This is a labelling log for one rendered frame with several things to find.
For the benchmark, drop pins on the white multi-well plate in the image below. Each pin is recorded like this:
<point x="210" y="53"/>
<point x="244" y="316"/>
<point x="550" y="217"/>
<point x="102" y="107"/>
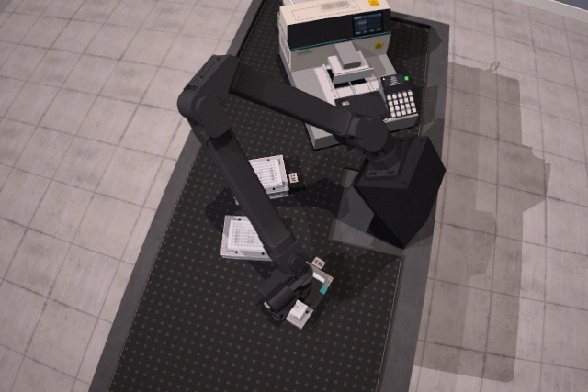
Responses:
<point x="299" y="307"/>
<point x="240" y="240"/>
<point x="268" y="173"/>

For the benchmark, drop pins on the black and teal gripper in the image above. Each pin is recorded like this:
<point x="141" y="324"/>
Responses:
<point x="317" y="292"/>

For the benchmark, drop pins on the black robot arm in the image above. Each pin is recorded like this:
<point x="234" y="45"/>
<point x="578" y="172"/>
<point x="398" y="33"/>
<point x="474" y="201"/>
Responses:
<point x="205" y="114"/>

